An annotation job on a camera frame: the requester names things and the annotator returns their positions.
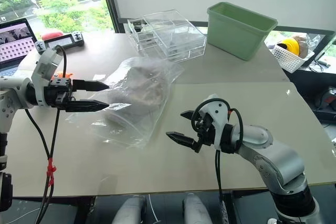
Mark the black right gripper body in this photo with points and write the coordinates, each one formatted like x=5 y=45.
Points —
x=207 y=132

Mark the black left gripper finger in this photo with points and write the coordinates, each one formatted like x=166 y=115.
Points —
x=90 y=86
x=86 y=106

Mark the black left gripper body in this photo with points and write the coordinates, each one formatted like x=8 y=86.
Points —
x=60 y=90

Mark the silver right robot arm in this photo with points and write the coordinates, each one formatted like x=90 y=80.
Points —
x=273 y=155

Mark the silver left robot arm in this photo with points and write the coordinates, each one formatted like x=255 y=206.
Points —
x=10 y=90

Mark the clear plastic bag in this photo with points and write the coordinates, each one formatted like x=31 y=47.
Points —
x=131 y=124

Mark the beige cap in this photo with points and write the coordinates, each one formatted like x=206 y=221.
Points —
x=141 y=85

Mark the small orange object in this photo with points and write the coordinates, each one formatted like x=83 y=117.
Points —
x=60 y=73

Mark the black handheld controller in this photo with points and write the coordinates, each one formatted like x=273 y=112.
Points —
x=63 y=41

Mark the red rounded object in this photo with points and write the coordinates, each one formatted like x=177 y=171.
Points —
x=51 y=35

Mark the laptop with lit screen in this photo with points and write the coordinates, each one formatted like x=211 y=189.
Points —
x=14 y=43

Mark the grey rounded shape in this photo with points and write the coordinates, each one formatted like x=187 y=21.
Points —
x=130 y=209
x=197 y=209

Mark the small black item in organizer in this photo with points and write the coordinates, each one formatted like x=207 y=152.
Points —
x=137 y=26

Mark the clear acrylic drawer organizer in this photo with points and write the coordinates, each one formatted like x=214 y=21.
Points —
x=170 y=35

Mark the green plastic bin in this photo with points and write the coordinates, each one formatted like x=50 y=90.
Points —
x=236 y=35

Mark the white perforated plastic basket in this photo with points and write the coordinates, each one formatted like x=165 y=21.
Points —
x=288 y=60

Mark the yellow rounded object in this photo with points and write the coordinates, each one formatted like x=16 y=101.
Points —
x=290 y=45

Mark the black power tool case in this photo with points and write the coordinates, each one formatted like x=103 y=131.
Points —
x=326 y=103

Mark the brown plush object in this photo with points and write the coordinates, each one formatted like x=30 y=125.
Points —
x=303 y=48

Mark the crumpled clear plastic wrapper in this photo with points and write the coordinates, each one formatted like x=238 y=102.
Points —
x=313 y=40

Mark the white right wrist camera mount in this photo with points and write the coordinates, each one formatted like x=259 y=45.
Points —
x=219 y=113

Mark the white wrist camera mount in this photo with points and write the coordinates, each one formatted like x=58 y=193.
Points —
x=46 y=61
x=219 y=113

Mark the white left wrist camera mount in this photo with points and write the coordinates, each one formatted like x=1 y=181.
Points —
x=46 y=61

